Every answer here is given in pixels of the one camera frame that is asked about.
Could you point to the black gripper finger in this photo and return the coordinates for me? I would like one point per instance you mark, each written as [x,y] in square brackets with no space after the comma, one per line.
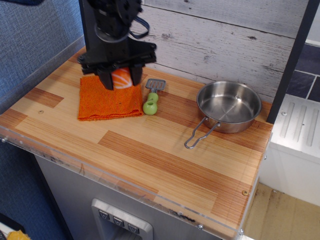
[105,77]
[136,71]

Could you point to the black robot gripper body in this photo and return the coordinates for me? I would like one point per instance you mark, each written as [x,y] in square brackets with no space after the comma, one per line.
[118,47]

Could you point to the orange salmon sushi toy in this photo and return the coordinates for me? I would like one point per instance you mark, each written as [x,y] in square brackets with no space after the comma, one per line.
[121,78]

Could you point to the stainless steel pot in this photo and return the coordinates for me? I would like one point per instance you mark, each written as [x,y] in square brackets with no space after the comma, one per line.
[227,107]

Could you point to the orange folded cloth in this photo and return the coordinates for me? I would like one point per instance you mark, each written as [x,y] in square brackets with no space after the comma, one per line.
[98,103]

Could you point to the clear acrylic table edge guard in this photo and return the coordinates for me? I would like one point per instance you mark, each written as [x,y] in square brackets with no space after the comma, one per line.
[207,185]

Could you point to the silver dispenser button panel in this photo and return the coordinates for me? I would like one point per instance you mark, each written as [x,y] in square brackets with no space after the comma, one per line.
[116,224]

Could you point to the yellow black object at corner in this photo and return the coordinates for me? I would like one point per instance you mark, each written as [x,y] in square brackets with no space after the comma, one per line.
[11,230]

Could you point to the white ribbed box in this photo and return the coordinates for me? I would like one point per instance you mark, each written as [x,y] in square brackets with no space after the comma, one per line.
[292,159]

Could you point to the green handled grey toy spatula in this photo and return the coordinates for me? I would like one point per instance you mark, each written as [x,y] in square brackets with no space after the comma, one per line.
[150,107]

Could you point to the black right vertical post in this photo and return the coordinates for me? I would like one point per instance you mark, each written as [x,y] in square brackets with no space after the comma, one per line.
[302,34]

